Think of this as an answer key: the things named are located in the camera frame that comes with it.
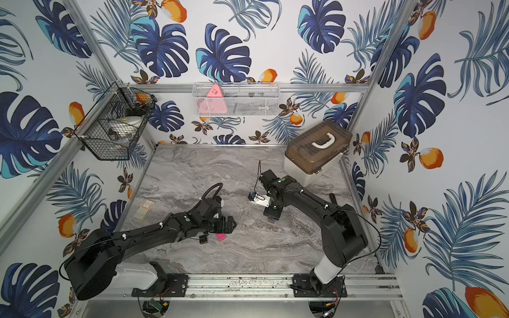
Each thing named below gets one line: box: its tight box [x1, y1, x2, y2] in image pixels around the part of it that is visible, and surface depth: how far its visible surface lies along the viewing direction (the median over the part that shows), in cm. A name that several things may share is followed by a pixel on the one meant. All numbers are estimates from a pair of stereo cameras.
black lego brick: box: [198, 234, 209, 245], surface depth 86 cm
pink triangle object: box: [196, 84, 228, 115], surface depth 92 cm
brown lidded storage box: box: [283, 120, 353, 187], surface depth 97 cm
